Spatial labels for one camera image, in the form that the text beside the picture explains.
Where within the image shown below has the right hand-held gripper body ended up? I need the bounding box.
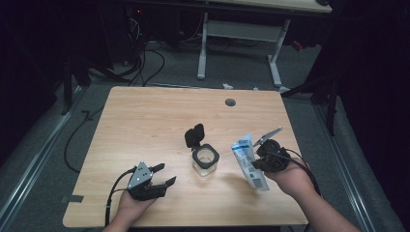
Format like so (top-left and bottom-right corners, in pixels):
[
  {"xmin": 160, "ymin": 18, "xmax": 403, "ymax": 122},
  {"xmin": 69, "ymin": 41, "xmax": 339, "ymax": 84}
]
[{"xmin": 253, "ymin": 126, "xmax": 291, "ymax": 173}]

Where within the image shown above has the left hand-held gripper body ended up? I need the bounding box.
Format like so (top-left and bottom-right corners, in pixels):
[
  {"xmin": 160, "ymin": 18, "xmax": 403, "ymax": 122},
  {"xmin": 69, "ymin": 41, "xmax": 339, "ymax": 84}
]
[{"xmin": 127, "ymin": 161, "xmax": 167, "ymax": 202}]

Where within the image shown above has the white and blue bag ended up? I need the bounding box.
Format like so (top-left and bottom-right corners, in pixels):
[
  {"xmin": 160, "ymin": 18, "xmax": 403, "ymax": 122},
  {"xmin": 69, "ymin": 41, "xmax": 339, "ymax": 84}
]
[{"xmin": 231, "ymin": 132, "xmax": 270, "ymax": 191}]

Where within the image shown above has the glass jar with black lid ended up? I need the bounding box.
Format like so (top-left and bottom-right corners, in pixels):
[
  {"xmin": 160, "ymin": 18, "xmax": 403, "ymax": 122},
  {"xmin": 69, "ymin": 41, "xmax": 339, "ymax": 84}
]
[{"xmin": 184, "ymin": 123, "xmax": 220, "ymax": 178}]

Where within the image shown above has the person's left hand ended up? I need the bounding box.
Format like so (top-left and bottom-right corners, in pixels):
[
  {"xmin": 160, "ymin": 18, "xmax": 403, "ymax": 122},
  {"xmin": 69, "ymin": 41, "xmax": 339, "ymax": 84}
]
[{"xmin": 114, "ymin": 192, "xmax": 158, "ymax": 225}]

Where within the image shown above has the person's right hand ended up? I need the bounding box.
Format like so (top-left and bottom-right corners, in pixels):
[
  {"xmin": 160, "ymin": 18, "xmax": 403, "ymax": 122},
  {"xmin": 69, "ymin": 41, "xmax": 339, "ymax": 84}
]
[{"xmin": 264, "ymin": 159, "xmax": 315, "ymax": 201}]

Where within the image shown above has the grey tape strip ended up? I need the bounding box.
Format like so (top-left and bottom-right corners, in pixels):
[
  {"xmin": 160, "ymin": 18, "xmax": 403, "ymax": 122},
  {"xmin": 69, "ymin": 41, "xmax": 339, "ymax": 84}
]
[{"xmin": 61, "ymin": 194, "xmax": 84, "ymax": 204}]

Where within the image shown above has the black metal stand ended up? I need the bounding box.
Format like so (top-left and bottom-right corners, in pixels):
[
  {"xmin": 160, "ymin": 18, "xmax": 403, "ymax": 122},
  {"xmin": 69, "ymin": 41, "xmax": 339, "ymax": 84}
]
[
  {"xmin": 61, "ymin": 57, "xmax": 74, "ymax": 116},
  {"xmin": 281, "ymin": 72, "xmax": 340, "ymax": 136}
]

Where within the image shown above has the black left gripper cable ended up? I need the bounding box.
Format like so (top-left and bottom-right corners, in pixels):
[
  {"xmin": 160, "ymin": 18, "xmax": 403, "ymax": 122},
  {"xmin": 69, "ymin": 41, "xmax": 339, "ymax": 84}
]
[{"xmin": 104, "ymin": 166, "xmax": 138, "ymax": 228}]

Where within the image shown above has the metal floor rail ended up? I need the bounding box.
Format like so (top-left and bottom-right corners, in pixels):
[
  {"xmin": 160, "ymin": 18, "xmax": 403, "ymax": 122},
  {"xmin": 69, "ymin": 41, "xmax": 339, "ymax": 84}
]
[
  {"xmin": 313, "ymin": 104, "xmax": 376, "ymax": 232},
  {"xmin": 0, "ymin": 85, "xmax": 86, "ymax": 232}
]

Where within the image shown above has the black floor cable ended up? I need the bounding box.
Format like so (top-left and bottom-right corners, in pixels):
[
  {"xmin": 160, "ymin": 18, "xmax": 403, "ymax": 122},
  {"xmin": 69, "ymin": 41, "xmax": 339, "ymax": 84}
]
[{"xmin": 63, "ymin": 105, "xmax": 105, "ymax": 174}]

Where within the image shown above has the bundle of black cables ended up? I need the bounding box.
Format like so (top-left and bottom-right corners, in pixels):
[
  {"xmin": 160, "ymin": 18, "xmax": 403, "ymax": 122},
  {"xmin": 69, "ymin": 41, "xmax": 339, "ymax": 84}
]
[{"xmin": 124, "ymin": 17, "xmax": 166, "ymax": 87}]

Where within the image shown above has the desk with white frame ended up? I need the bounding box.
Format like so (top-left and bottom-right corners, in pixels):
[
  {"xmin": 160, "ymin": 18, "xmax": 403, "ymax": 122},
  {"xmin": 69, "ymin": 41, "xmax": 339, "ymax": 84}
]
[{"xmin": 129, "ymin": 0, "xmax": 333, "ymax": 89}]

